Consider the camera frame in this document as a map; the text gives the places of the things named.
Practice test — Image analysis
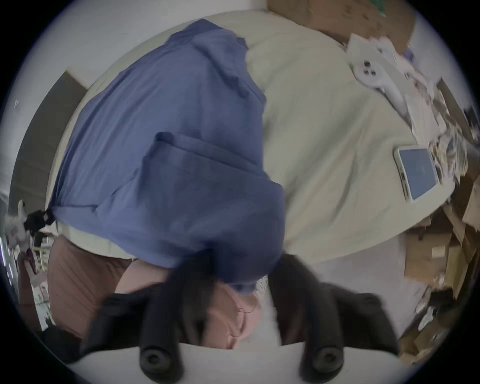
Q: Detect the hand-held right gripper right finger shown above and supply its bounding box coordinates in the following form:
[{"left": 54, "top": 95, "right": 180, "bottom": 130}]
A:
[{"left": 268, "top": 254, "right": 399, "bottom": 380}]

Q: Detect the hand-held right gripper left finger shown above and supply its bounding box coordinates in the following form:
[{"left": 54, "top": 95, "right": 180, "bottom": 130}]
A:
[{"left": 80, "top": 250, "right": 223, "bottom": 380}]

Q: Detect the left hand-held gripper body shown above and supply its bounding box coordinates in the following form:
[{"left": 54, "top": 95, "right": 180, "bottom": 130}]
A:
[{"left": 4, "top": 200, "right": 31, "bottom": 257}]

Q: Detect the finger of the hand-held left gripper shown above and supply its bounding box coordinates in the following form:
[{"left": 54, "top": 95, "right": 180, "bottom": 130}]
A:
[{"left": 24, "top": 209, "right": 54, "bottom": 236}]

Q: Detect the blue shirt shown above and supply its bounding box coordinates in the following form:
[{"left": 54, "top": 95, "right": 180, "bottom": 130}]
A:
[{"left": 48, "top": 19, "right": 287, "bottom": 295}]

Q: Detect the pile of brown cartons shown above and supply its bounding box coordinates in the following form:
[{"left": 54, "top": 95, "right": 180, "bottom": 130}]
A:
[{"left": 398, "top": 174, "right": 480, "bottom": 366}]

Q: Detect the bed with beige sheet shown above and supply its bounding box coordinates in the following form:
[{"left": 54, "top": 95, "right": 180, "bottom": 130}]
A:
[{"left": 45, "top": 9, "right": 456, "bottom": 265}]

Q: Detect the phone in white case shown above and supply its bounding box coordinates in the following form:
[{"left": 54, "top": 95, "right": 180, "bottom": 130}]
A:
[{"left": 393, "top": 147, "right": 440, "bottom": 203}]

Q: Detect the pile of white papers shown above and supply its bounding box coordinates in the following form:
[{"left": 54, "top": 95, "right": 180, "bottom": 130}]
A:
[{"left": 347, "top": 33, "right": 471, "bottom": 184}]

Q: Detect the white hand controller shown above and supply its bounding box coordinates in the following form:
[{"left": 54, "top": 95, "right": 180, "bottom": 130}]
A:
[{"left": 349, "top": 56, "right": 411, "bottom": 117}]

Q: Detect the flat brown carton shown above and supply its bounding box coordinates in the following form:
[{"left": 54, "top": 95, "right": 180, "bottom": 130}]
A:
[{"left": 267, "top": 0, "right": 416, "bottom": 54}]

